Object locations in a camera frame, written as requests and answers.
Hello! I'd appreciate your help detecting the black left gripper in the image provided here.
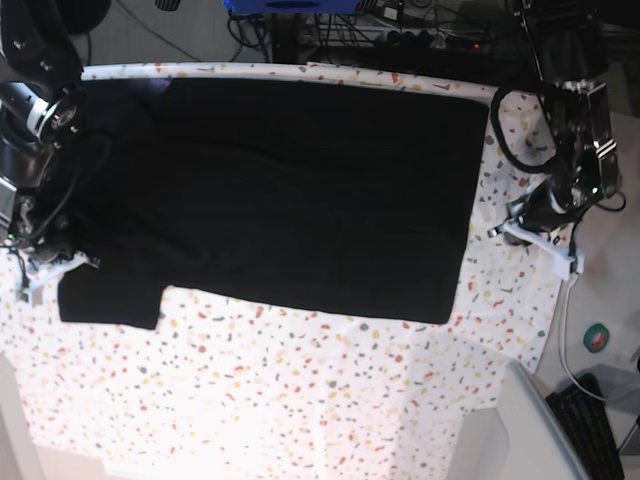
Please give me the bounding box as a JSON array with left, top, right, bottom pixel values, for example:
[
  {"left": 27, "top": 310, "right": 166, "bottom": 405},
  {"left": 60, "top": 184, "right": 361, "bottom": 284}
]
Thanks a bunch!
[{"left": 489, "top": 184, "right": 570, "bottom": 246}]

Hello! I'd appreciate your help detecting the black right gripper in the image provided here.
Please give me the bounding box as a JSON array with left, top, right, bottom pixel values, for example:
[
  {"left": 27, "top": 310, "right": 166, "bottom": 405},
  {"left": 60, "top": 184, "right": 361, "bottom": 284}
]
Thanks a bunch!
[{"left": 9, "top": 227, "right": 77, "bottom": 265}]

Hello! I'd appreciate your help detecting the black t-shirt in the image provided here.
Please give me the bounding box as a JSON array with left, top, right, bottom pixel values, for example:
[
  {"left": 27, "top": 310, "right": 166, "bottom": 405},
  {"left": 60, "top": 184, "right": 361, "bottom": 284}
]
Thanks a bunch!
[{"left": 58, "top": 79, "right": 488, "bottom": 330}]

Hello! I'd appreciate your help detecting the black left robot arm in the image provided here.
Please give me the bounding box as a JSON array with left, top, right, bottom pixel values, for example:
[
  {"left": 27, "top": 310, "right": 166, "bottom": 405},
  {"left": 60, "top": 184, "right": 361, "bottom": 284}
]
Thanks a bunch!
[{"left": 489, "top": 1, "right": 621, "bottom": 245}]

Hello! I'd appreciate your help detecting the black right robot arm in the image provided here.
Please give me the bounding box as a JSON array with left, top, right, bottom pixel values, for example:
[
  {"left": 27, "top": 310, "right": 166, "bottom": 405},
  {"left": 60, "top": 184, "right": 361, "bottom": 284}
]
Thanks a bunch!
[{"left": 1, "top": 1, "right": 111, "bottom": 264}]

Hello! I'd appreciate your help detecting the green tape roll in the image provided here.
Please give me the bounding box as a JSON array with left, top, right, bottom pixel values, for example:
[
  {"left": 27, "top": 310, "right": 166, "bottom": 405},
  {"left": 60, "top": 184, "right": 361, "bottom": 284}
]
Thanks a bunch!
[{"left": 583, "top": 323, "right": 610, "bottom": 354}]

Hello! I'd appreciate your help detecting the black keyboard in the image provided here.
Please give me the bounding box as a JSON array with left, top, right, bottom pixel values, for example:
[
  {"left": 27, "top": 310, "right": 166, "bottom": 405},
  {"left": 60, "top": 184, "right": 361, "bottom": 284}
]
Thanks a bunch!
[{"left": 546, "top": 384, "right": 625, "bottom": 480}]

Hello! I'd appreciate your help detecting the terrazzo pattern tablecloth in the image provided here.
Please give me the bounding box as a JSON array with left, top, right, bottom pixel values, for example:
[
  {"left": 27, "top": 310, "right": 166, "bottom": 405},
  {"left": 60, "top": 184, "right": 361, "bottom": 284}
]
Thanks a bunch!
[{"left": 1, "top": 63, "right": 560, "bottom": 479}]

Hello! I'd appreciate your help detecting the grey monitor edge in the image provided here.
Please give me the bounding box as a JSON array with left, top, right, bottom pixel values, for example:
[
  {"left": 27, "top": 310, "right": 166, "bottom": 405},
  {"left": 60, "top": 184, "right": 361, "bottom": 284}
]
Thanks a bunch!
[{"left": 498, "top": 362, "right": 588, "bottom": 479}]

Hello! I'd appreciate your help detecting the blue box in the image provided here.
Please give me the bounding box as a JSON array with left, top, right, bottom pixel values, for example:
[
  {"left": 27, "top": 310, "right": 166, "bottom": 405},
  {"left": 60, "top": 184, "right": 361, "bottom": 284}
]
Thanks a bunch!
[{"left": 222, "top": 0, "right": 359, "bottom": 14}]

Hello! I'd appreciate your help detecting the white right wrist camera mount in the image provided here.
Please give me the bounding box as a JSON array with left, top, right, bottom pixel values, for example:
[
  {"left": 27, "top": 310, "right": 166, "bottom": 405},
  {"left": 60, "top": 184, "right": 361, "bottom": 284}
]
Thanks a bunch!
[{"left": 16, "top": 252, "right": 100, "bottom": 307}]

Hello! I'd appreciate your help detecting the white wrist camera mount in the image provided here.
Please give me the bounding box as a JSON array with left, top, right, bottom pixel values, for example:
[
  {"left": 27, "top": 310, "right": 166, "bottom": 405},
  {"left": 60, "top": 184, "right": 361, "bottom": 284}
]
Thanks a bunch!
[
  {"left": 16, "top": 252, "right": 100, "bottom": 307},
  {"left": 487, "top": 219, "right": 585, "bottom": 281}
]

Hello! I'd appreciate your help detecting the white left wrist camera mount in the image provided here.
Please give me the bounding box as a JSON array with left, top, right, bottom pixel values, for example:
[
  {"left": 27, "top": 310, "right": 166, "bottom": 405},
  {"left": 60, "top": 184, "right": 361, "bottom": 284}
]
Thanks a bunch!
[{"left": 487, "top": 219, "right": 585, "bottom": 281}]

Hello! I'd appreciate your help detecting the white cable on desk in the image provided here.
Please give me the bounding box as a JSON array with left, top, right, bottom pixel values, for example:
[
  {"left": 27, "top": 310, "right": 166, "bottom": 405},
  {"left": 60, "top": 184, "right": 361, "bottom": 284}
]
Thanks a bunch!
[{"left": 559, "top": 269, "right": 609, "bottom": 401}]

